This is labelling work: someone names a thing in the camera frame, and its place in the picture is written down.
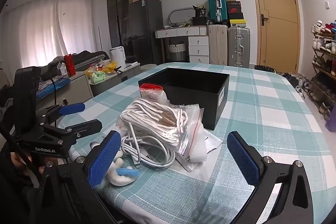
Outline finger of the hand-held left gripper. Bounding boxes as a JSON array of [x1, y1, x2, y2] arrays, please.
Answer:
[[63, 119, 103, 146], [35, 102, 86, 125]]

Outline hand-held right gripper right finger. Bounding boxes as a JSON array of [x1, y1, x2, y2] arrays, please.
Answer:
[[226, 131, 315, 224]]

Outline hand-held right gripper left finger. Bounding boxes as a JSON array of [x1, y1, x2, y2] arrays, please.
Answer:
[[26, 130, 124, 224]]

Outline white and blue soft piece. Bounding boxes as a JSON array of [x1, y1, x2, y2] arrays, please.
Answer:
[[105, 157, 140, 186]]

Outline white printed plastic packet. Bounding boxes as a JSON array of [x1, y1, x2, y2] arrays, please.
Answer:
[[181, 132, 223, 173]]

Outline white charging cable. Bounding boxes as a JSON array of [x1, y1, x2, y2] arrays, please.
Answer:
[[121, 126, 176, 169]]

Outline zip bag with white rope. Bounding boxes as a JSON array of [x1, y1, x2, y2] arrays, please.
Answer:
[[117, 98, 205, 155]]

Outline black cardboard box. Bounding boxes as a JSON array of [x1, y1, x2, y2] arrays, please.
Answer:
[[138, 68, 230, 130]]

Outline white tube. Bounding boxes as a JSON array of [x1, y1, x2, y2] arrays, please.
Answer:
[[139, 83, 168, 109]]

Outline person's left hand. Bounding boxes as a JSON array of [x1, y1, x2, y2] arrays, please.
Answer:
[[10, 153, 53, 174]]

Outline grey low cabinet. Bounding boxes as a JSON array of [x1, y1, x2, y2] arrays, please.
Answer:
[[37, 63, 142, 109]]

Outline white carton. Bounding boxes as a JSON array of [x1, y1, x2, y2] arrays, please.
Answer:
[[56, 61, 69, 77]]

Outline green pack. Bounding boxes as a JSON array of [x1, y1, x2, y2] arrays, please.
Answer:
[[91, 72, 107, 84]]

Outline red bottle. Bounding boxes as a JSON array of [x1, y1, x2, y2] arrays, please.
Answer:
[[64, 54, 76, 77]]

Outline dark clothing pile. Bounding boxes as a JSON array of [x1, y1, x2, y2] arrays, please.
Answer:
[[45, 50, 111, 75]]

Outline yellow plastic bag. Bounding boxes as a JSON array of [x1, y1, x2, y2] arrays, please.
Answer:
[[85, 61, 118, 76]]

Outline person's dark clothing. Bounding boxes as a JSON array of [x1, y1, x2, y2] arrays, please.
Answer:
[[0, 145, 45, 224]]

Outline teal checked tablecloth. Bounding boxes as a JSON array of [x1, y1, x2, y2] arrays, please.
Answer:
[[56, 63, 336, 224]]

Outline white small appliance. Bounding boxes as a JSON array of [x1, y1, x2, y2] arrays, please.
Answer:
[[109, 47, 126, 69]]

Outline white curtain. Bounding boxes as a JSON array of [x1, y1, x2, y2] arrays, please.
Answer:
[[0, 0, 101, 77]]

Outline beige round stool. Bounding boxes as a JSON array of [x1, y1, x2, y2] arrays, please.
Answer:
[[140, 64, 158, 73]]

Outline shoes beside rack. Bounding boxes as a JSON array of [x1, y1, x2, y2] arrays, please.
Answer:
[[282, 72, 310, 98]]

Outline purple bag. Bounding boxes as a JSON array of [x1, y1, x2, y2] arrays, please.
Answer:
[[325, 106, 336, 130]]

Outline grey refrigerator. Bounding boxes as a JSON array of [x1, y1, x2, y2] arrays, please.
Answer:
[[128, 0, 163, 65]]

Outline silver suitcase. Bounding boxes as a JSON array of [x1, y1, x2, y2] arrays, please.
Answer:
[[228, 27, 251, 68]]

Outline wooden shoe rack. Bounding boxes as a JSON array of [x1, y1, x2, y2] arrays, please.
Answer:
[[307, 21, 336, 119]]

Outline beige suitcase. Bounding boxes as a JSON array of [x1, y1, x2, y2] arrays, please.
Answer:
[[209, 25, 229, 65]]

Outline dark glass cabinet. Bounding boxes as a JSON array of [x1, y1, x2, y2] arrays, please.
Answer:
[[106, 0, 142, 48]]

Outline woven storage basket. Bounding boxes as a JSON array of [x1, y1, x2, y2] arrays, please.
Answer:
[[168, 42, 187, 62]]

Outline white desk with drawers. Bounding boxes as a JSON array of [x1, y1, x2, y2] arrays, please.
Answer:
[[155, 25, 210, 64]]

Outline yellow and black shoe box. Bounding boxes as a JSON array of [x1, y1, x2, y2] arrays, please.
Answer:
[[229, 19, 247, 28]]

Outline shoe rack with shoes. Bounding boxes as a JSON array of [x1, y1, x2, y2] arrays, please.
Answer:
[[311, 20, 336, 117]]

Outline wooden door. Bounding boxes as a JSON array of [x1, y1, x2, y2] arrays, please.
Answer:
[[248, 0, 301, 73]]

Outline black bag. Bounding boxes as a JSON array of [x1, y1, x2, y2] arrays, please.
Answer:
[[192, 4, 210, 25]]

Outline teal suitcase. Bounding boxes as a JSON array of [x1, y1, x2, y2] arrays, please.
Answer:
[[207, 0, 227, 24]]

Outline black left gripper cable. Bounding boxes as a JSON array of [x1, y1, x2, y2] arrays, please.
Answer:
[[39, 76, 59, 127]]

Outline oval white frame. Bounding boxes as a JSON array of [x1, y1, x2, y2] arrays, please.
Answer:
[[168, 7, 195, 25]]

